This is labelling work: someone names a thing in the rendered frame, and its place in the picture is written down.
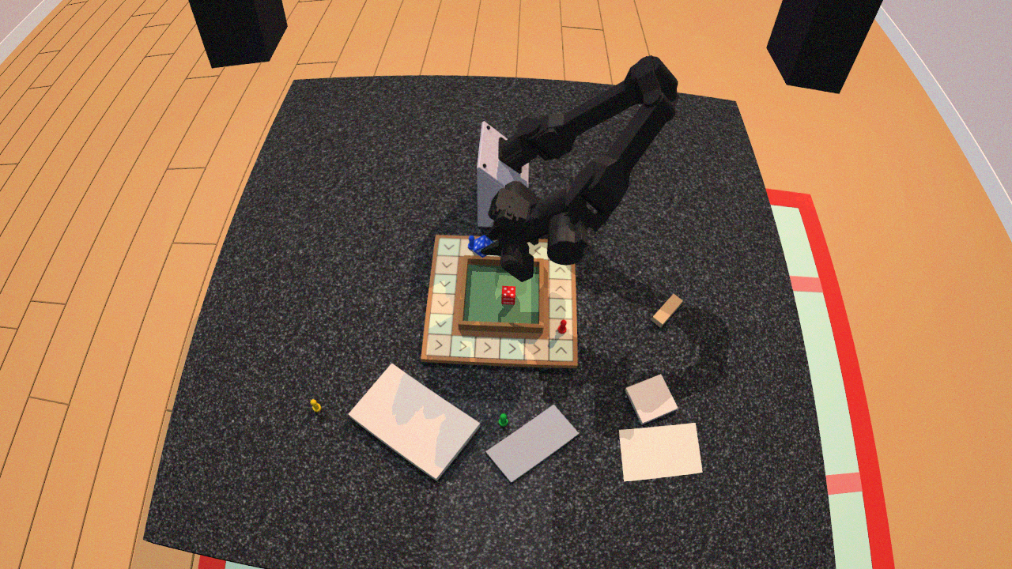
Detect blue die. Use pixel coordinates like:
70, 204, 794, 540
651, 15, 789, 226
473, 235, 493, 258

